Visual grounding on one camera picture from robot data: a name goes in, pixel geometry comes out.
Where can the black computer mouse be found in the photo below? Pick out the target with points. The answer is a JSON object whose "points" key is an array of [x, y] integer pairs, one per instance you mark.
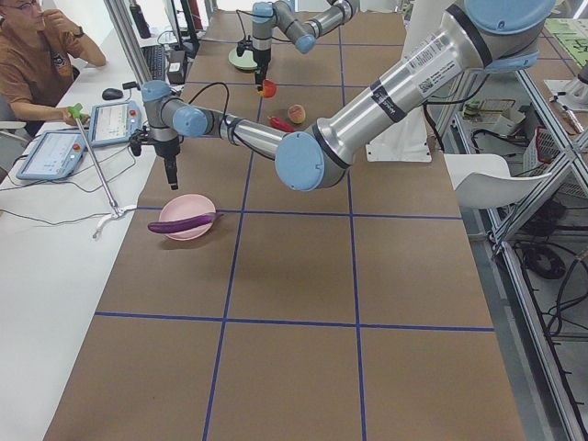
{"points": [[111, 93]]}

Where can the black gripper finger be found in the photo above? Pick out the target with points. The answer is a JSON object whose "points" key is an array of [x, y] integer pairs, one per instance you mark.
{"points": [[260, 76], [170, 167]]}

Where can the red chili pepper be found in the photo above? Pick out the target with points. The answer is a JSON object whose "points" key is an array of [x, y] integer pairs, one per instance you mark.
{"points": [[280, 124]]}

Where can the green plate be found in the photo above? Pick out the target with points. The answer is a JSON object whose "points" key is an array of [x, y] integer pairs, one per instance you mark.
{"points": [[244, 63]]}

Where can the pink plate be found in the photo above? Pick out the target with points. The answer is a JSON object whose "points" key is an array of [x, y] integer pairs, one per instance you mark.
{"points": [[187, 206]]}

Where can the red yellow pomegranate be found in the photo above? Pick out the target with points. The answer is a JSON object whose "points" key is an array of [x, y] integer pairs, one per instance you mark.
{"points": [[267, 89]]}

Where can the white chair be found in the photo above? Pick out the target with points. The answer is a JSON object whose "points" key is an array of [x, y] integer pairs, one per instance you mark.
{"points": [[484, 181]]}

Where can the green handled reacher grabber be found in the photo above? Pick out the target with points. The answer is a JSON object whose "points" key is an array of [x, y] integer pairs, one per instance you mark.
{"points": [[117, 211]]}

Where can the black keyboard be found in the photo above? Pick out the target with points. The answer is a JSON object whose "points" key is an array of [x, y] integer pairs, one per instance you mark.
{"points": [[155, 58]]}

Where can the purple eggplant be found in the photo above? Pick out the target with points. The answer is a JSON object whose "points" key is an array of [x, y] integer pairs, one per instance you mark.
{"points": [[174, 226]]}

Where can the person in brown shirt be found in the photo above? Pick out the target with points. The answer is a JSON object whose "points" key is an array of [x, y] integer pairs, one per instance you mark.
{"points": [[37, 46]]}

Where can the near teach pendant tablet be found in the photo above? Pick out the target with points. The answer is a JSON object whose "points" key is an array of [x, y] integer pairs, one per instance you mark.
{"points": [[54, 156]]}

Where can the far teach pendant tablet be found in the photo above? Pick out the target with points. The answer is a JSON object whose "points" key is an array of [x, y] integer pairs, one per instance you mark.
{"points": [[113, 123]]}

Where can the aluminium frame post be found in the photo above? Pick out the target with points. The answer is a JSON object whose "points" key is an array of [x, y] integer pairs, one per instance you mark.
{"points": [[122, 22]]}

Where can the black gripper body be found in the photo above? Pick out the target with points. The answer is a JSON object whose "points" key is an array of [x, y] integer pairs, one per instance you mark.
{"points": [[166, 149], [261, 59]]}

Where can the peach fruit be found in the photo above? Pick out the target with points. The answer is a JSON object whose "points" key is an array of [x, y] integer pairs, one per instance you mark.
{"points": [[296, 114]]}

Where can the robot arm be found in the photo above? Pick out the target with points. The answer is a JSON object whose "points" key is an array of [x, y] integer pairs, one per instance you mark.
{"points": [[471, 35], [268, 15]]}

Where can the teach pendant tablet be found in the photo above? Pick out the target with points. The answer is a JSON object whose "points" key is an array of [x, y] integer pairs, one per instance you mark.
{"points": [[54, 156], [113, 123]]}

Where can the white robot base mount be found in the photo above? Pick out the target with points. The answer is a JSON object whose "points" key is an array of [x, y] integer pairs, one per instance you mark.
{"points": [[406, 141]]}

